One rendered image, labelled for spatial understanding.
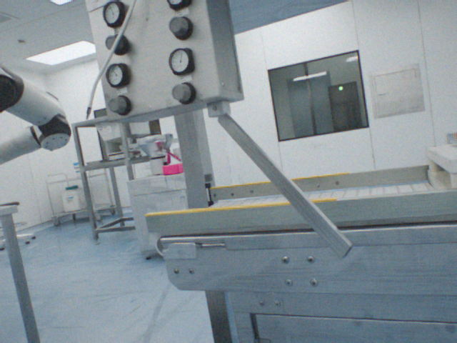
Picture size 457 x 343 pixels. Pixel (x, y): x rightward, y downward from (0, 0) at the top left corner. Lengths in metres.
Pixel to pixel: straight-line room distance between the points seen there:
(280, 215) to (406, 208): 0.17
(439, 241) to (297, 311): 0.26
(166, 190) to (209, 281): 2.52
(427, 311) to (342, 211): 0.20
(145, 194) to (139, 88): 2.66
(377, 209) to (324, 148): 5.07
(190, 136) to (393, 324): 0.61
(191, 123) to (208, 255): 0.41
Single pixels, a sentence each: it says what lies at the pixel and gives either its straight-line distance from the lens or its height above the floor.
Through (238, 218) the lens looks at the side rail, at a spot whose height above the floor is 0.82.
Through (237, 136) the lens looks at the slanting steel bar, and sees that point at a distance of 0.53.
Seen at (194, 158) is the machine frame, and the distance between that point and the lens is 0.91.
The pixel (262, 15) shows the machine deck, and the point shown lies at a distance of 0.84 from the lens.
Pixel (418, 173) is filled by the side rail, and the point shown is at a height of 0.83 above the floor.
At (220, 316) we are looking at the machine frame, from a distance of 1.02.
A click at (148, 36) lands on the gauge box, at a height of 1.13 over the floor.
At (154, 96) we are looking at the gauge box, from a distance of 0.58.
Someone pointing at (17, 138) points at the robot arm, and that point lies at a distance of 1.13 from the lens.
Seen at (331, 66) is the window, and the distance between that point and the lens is 5.65.
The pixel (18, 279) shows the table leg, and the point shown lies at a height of 0.49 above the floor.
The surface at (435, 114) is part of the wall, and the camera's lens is 5.76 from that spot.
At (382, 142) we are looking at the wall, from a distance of 5.62.
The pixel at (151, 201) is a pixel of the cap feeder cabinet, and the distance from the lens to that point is 3.21.
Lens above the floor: 0.94
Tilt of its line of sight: 4 degrees down
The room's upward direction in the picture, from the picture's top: 9 degrees counter-clockwise
